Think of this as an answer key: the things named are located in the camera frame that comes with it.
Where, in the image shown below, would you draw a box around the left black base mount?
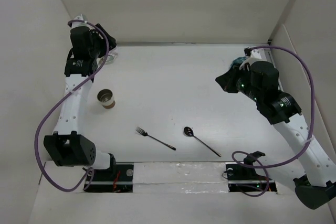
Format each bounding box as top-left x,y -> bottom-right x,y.
83,163 -> 134,193

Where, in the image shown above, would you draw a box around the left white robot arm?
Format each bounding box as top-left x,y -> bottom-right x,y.
44,14 -> 117,180

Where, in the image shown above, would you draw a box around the brown paper cup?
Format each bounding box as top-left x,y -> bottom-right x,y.
97,89 -> 116,109

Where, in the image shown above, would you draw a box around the teal scalloped plate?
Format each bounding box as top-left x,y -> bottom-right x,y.
230,56 -> 248,68

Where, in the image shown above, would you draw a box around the animal print cloth placemat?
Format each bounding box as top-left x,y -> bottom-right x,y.
98,51 -> 119,66

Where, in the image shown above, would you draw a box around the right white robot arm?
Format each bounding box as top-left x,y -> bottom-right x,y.
215,46 -> 335,210

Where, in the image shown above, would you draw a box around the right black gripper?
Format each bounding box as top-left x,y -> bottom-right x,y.
215,62 -> 263,102

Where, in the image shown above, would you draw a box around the black slotted spoon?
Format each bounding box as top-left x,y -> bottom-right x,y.
183,126 -> 222,157

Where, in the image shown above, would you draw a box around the black fork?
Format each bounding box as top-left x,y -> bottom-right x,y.
136,127 -> 176,151

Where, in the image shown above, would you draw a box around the white foam strip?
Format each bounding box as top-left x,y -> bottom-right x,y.
132,162 -> 229,194

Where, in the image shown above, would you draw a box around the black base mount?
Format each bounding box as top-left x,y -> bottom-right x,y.
83,163 -> 134,193
222,162 -> 277,193

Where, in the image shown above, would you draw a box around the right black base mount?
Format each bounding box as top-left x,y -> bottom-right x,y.
222,162 -> 277,193

